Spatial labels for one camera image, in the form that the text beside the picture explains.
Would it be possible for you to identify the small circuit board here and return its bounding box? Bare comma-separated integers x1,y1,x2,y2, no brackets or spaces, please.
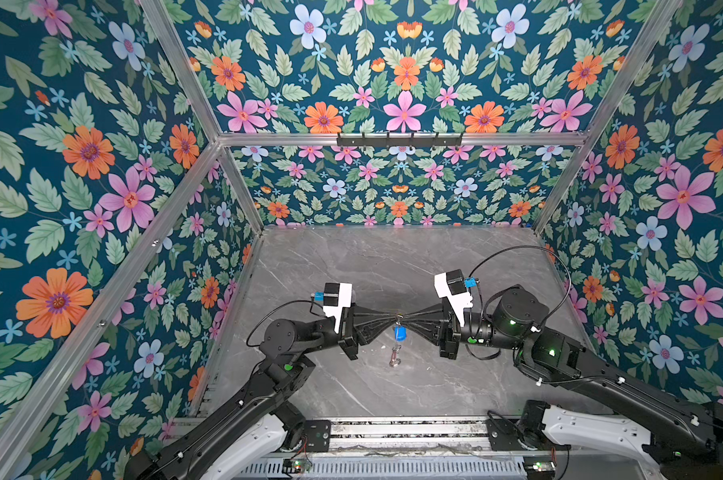
281,458,312,476
523,459,557,480

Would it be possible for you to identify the left small circuit board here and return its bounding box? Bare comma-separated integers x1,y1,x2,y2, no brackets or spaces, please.
281,458,312,476

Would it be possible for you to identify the camera cable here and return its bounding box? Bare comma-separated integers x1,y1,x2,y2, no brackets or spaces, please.
467,244,573,319
245,298,323,349

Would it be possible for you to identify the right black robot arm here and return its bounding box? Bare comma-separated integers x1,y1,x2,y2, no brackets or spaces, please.
401,285,723,479

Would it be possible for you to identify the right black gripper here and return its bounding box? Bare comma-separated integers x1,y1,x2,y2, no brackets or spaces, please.
403,298,525,363

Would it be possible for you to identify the right camera cable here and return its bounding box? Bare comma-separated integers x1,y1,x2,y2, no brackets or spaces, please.
467,244,573,319

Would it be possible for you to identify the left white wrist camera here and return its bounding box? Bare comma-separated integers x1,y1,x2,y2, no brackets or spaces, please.
313,282,352,334

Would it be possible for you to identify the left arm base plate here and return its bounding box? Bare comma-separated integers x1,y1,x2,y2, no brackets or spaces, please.
286,419,332,453

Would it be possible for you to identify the silver keyring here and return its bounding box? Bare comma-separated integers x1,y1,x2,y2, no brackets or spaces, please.
389,319,403,368

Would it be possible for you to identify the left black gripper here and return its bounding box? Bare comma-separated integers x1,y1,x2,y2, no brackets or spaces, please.
302,299,399,365

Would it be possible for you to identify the black hook rail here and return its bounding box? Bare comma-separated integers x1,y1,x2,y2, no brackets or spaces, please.
335,132,463,149

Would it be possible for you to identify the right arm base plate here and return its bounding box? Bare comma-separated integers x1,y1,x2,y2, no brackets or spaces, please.
485,416,541,451

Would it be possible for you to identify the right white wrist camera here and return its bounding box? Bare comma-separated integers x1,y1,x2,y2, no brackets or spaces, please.
433,269,477,327

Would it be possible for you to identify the right small circuit board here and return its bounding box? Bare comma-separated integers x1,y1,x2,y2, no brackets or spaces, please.
523,459,557,480

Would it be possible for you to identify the left camera cable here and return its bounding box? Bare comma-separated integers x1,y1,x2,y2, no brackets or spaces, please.
245,298,323,349

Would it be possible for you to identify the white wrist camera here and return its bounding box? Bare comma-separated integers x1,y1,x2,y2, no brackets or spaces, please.
313,282,352,334
433,269,477,327

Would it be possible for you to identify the blue capped key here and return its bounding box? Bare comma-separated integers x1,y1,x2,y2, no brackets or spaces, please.
393,325,407,343

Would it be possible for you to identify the aluminium front rail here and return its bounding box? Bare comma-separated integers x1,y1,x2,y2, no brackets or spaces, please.
162,415,657,460

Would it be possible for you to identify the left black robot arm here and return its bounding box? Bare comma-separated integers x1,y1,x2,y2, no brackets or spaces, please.
124,305,401,479

